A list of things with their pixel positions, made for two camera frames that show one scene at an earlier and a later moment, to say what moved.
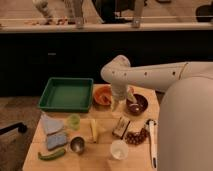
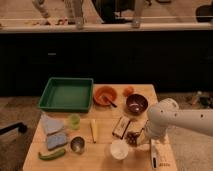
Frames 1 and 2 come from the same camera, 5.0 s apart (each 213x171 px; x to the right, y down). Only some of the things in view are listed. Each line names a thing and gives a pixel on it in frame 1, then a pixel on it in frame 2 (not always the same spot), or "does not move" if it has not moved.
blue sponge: x=56 y=140 does not move
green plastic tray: x=66 y=94 does not move
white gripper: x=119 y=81 to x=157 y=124
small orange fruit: x=131 y=90 does not move
